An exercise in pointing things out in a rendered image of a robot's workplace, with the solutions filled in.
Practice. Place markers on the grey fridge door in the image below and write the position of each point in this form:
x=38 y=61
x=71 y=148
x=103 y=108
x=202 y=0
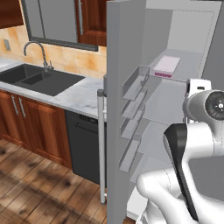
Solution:
x=114 y=116

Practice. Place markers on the pink white ice cube tray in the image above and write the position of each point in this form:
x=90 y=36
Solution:
x=166 y=64

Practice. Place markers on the wooden base cupboard door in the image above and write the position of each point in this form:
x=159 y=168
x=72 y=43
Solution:
x=7 y=119
x=43 y=131

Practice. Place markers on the grey fridge body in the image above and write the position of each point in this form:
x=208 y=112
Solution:
x=189 y=35

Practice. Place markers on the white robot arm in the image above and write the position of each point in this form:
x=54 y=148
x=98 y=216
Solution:
x=201 y=140

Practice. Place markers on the grey wall outlet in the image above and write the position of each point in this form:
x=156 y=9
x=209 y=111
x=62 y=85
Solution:
x=7 y=45

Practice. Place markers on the dark grey double sink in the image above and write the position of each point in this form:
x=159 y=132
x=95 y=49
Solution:
x=43 y=80

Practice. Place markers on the silver curved tap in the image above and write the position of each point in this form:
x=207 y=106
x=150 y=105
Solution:
x=43 y=55

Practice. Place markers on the wooden wall cupboard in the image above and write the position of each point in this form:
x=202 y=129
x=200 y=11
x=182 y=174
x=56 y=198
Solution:
x=10 y=11
x=93 y=20

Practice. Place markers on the grey fridge door bin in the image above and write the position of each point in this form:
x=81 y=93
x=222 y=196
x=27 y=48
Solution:
x=134 y=84
x=128 y=156
x=130 y=129
x=132 y=108

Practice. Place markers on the black dishwasher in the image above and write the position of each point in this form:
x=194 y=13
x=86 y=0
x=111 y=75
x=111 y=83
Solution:
x=84 y=145

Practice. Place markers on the grey framed window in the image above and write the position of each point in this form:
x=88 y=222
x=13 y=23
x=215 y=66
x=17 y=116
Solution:
x=55 y=20

